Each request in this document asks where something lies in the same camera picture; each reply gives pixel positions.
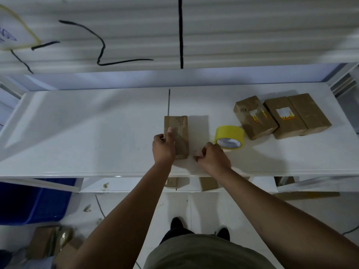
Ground person's left hand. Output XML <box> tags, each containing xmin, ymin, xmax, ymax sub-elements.
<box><xmin>152</xmin><ymin>127</ymin><xmax>177</xmax><ymax>166</ymax></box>

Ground person's right hand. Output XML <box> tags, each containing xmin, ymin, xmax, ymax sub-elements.
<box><xmin>194</xmin><ymin>142</ymin><xmax>232</xmax><ymax>178</ymax></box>

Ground cardboard box with printed label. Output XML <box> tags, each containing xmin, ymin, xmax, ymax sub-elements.
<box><xmin>164</xmin><ymin>115</ymin><xmax>190</xmax><ymax>160</ymax></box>

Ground yellow tape roll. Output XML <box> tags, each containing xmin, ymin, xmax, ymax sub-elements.
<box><xmin>214</xmin><ymin>125</ymin><xmax>246</xmax><ymax>151</ymax></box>

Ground labelled box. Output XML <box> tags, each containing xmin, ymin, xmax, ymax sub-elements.
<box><xmin>233</xmin><ymin>95</ymin><xmax>279</xmax><ymax>141</ymax></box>

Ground white metal shelving rack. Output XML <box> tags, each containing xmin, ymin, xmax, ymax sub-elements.
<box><xmin>0</xmin><ymin>0</ymin><xmax>359</xmax><ymax>194</ymax></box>

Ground cardboard box with white label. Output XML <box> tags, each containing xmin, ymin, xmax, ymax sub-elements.
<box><xmin>263</xmin><ymin>96</ymin><xmax>309</xmax><ymax>140</ymax></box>

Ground plain brown cardboard box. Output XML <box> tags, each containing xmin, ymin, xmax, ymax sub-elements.
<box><xmin>287</xmin><ymin>93</ymin><xmax>332</xmax><ymax>136</ymax></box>

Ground person's right forearm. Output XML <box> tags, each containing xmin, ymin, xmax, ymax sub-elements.
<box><xmin>216</xmin><ymin>166</ymin><xmax>359</xmax><ymax>269</ymax></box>

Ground person's left forearm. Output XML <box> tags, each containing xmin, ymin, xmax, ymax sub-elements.
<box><xmin>70</xmin><ymin>162</ymin><xmax>173</xmax><ymax>269</ymax></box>

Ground person's black left shoe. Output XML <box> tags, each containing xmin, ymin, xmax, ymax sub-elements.
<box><xmin>170</xmin><ymin>217</ymin><xmax>186</xmax><ymax>231</ymax></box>

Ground person's black shoe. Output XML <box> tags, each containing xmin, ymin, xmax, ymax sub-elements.
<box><xmin>170</xmin><ymin>217</ymin><xmax>186</xmax><ymax>231</ymax></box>
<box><xmin>215</xmin><ymin>226</ymin><xmax>231</xmax><ymax>242</ymax></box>

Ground person's black right shoe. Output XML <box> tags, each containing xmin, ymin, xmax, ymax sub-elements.
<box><xmin>215</xmin><ymin>226</ymin><xmax>231</xmax><ymax>242</ymax></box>

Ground person's dark trousers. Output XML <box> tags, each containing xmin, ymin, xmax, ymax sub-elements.
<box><xmin>159</xmin><ymin>227</ymin><xmax>225</xmax><ymax>246</ymax></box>

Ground person's olive shirt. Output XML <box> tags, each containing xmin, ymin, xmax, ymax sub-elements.
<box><xmin>142</xmin><ymin>234</ymin><xmax>277</xmax><ymax>269</ymax></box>

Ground large floor cardboard box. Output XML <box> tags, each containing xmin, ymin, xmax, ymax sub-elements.
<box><xmin>27</xmin><ymin>226</ymin><xmax>57</xmax><ymax>260</ymax></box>

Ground plastic-wrapped floor packet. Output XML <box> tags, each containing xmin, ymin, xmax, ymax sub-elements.
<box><xmin>54</xmin><ymin>226</ymin><xmax>74</xmax><ymax>254</ymax></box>

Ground blue plastic crate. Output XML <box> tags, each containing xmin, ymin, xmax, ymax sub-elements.
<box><xmin>0</xmin><ymin>178</ymin><xmax>77</xmax><ymax>226</ymax></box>

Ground white plastic bag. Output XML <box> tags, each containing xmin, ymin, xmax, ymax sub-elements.
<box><xmin>8</xmin><ymin>248</ymin><xmax>55</xmax><ymax>269</ymax></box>

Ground yellow-edged white sticker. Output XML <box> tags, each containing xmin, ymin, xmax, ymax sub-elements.
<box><xmin>0</xmin><ymin>4</ymin><xmax>42</xmax><ymax>51</ymax></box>

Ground black cable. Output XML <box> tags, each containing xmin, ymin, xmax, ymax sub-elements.
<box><xmin>341</xmin><ymin>225</ymin><xmax>359</xmax><ymax>236</ymax></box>

